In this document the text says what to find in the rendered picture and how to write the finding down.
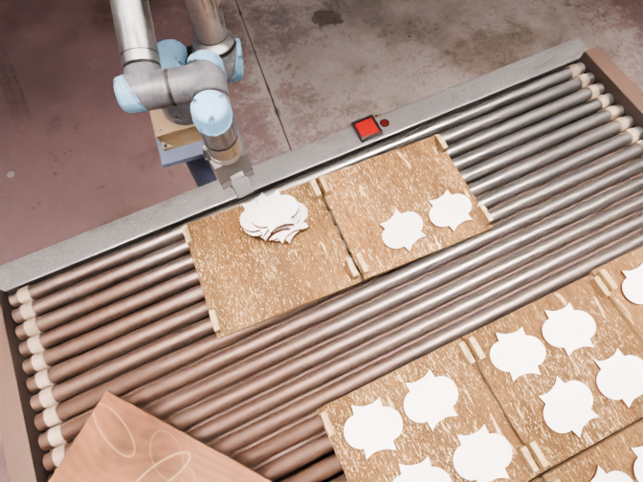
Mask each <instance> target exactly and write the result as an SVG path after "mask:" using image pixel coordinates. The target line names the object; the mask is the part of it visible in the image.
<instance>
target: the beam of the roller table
mask: <svg viewBox="0 0 643 482"><path fill-rule="evenodd" d="M587 50H588V48H587V47H586V46H585V45H584V44H583V43H582V41H581V40H580V39H579V38H578V37H577V38H574V39H571V40H569V41H567V42H565V43H562V44H560V45H557V46H555V47H552V48H550V49H547V50H545V51H542V52H540V53H537V54H535V55H531V56H529V57H526V58H524V59H521V60H519V61H516V62H514V63H511V64H509V65H506V66H504V67H501V68H499V69H496V70H495V71H492V72H490V73H487V74H484V75H482V76H479V77H475V78H473V79H470V80H468V81H465V82H463V83H460V84H458V85H456V86H454V87H451V88H449V89H446V90H444V91H441V92H439V93H436V94H433V95H431V96H428V97H426V98H423V99H420V100H418V101H415V102H413V103H410V104H408V105H405V106H403V107H400V108H398V109H395V110H393V111H390V112H387V113H385V114H383V115H381V116H378V117H376V118H375V119H376V121H377V122H378V124H379V125H380V120H382V119H386V120H388V121H389V126H387V127H383V126H381V125H380V127H381V128H382V130H383V135H381V136H378V137H376V138H374V139H371V140H369V141H366V142H361V141H360V139H359V138H358V136H357V135H356V133H355V131H354V130H353V128H352V127H349V128H347V129H345V130H343V131H340V132H337V133H335V134H332V135H330V136H327V137H325V138H322V139H320V140H317V141H315V142H311V143H309V144H307V145H304V146H302V147H299V148H297V149H294V150H291V151H289V152H286V153H284V154H281V155H279V156H276V157H274V158H272V159H270V160H267V161H265V162H262V163H260V164H256V165H253V166H252V168H253V171H254V174H255V175H253V176H251V177H249V180H250V182H251V184H252V186H253V188H254V190H255V192H253V193H251V194H249V195H247V196H245V197H243V198H241V199H238V198H237V196H236V194H235V192H234V190H233V188H231V187H228V188H226V189H224V190H223V188H222V186H221V185H220V184H219V182H218V180H216V181H214V182H211V183H209V184H206V185H204V186H200V187H198V188H195V189H193V190H190V191H188V192H185V193H183V194H180V195H178V196H175V197H173V198H170V199H168V200H165V201H163V202H161V203H159V204H156V205H154V206H151V207H148V208H144V209H142V210H139V211H137V212H134V213H132V214H129V215H127V216H124V217H123V218H120V219H118V220H115V221H113V222H110V223H108V224H105V225H103V226H100V227H97V228H95V229H92V230H88V231H87V232H84V233H82V234H79V235H77V236H74V237H72V238H69V239H67V240H64V241H62V242H59V243H57V244H54V245H52V246H50V247H47V248H45V249H42V250H40V251H37V252H33V253H31V254H28V255H26V256H23V257H21V258H18V259H16V260H13V261H12V262H9V263H7V264H4V265H1V266H0V290H3V291H5V292H7V293H9V294H12V293H14V292H17V290H18V289H21V288H23V287H26V286H28V285H30V286H32V285H34V284H36V283H38V282H40V281H43V280H45V279H48V278H50V277H53V276H55V275H58V274H62V273H64V272H66V271H69V270H71V269H73V268H75V267H78V266H80V265H83V264H85V263H88V262H90V261H92V260H95V259H97V258H100V257H102V256H105V255H107V254H109V253H111V252H115V251H117V250H120V249H122V248H125V247H127V246H130V245H132V244H135V243H137V242H140V241H142V240H144V239H146V238H148V237H151V236H153V235H156V234H158V233H161V232H163V231H166V230H169V229H172V228H174V227H177V226H179V225H182V224H184V223H186V222H188V221H191V220H193V219H195V218H198V217H200V216H203V215H205V214H208V213H210V212H213V211H215V210H218V209H220V208H223V207H225V206H228V205H230V204H233V203H235V202H238V201H240V200H243V199H245V198H247V197H250V196H252V195H255V194H257V193H259V192H261V191H264V190H266V189H269V188H271V187H273V186H277V185H280V184H282V183H285V182H287V181H290V180H292V179H295V178H297V177H298V176H301V175H303V174H306V173H308V172H311V171H313V170H316V169H318V168H321V167H323V166H326V165H328V164H332V163H334V162H337V161H338V160H341V159H343V158H346V157H348V156H351V155H353V154H355V153H358V152H360V151H363V150H365V149H368V148H370V147H372V146H374V145H377V144H379V143H381V142H385V141H388V140H390V139H393V138H395V137H398V136H400V135H403V134H405V133H407V132H410V131H411V130H414V129H416V128H419V127H421V126H424V125H426V124H429V123H431V122H433V121H437V120H440V119H442V118H445V117H447V116H450V115H451V114H454V113H456V112H458V111H461V110H463V109H466V108H468V107H471V106H473V105H476V104H478V103H481V102H483V101H485V100H487V99H491V98H493V97H496V96H498V95H501V94H503V93H506V92H508V91H510V90H513V89H515V88H518V87H520V86H523V85H524V84H527V83H529V82H532V81H534V80H536V79H539V78H541V77H545V76H548V75H550V74H553V73H555V72H558V71H560V70H562V69H564V68H565V67H566V66H568V65H571V64H576V63H577V62H578V60H579V59H580V57H581V56H582V54H583V53H584V51H587Z"/></svg>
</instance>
